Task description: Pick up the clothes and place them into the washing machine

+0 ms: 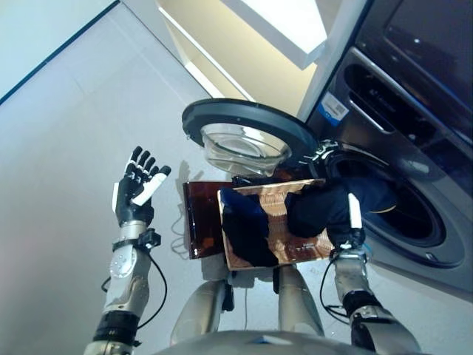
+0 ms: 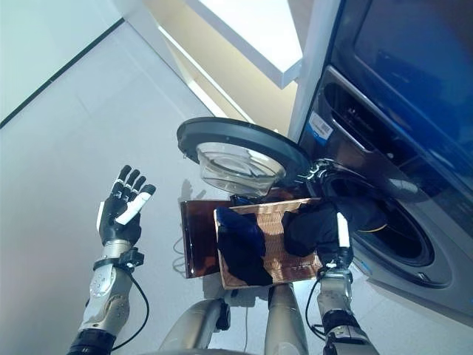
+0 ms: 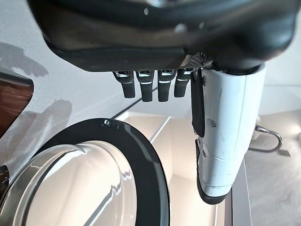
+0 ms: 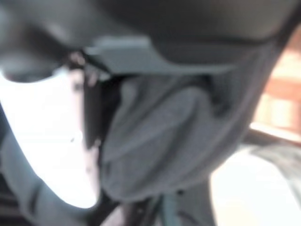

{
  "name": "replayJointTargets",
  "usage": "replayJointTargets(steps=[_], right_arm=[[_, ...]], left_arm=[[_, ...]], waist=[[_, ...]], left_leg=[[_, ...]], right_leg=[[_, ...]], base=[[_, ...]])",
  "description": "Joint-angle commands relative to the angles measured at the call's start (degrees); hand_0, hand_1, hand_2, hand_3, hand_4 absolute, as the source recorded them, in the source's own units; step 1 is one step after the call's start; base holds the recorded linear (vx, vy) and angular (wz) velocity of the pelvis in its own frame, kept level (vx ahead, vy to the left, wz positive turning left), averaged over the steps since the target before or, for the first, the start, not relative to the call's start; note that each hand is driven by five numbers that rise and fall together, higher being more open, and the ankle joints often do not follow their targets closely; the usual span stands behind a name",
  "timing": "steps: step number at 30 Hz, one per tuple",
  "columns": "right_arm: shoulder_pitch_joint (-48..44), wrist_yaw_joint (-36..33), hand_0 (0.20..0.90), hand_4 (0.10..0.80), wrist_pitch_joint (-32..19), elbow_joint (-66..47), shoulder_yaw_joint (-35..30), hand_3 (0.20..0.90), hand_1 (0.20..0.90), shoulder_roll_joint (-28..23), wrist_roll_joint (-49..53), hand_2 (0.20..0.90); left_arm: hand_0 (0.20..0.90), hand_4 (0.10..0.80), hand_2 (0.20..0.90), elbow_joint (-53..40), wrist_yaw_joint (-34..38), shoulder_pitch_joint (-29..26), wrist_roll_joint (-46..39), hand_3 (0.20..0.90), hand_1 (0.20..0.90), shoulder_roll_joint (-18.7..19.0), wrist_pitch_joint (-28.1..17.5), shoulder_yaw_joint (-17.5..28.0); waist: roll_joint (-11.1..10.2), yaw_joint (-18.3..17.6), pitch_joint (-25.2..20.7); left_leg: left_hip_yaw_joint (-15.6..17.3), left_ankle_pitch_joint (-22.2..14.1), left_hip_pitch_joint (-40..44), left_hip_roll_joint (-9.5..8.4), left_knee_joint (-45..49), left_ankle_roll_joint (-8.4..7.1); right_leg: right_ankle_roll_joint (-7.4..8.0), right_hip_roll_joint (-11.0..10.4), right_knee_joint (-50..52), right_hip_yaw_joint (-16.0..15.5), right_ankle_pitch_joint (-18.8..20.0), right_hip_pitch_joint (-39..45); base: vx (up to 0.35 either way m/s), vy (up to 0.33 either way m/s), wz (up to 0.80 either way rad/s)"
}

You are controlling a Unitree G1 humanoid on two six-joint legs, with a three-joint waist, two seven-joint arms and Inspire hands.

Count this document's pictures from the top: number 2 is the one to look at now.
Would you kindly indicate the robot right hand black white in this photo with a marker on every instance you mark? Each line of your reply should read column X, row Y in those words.
column 343, row 229

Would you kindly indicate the robot left hand black white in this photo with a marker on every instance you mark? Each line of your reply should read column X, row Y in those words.
column 118, row 225

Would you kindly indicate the robot right arm silver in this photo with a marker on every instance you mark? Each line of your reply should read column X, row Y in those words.
column 336, row 296

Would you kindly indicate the robot left arm silver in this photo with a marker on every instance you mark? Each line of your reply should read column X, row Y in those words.
column 107, row 292

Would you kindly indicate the dark grey washing machine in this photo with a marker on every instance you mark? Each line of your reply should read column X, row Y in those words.
column 436, row 251

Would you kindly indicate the blue barcode sticker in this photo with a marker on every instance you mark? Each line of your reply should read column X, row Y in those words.
column 320, row 125

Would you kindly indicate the navy blue garment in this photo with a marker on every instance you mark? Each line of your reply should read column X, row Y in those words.
column 240, row 255

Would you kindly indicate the robot grey torso and legs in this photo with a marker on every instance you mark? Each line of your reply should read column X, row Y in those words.
column 284, row 318

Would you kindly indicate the black garment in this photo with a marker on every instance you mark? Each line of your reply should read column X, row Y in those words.
column 310, row 229

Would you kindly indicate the dark brown tray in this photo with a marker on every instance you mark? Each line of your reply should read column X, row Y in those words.
column 197, row 233

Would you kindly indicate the brown wicker laundry basket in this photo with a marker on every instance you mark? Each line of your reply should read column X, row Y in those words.
column 273, row 229

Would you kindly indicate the round glass washing machine door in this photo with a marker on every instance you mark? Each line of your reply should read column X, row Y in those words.
column 244, row 133

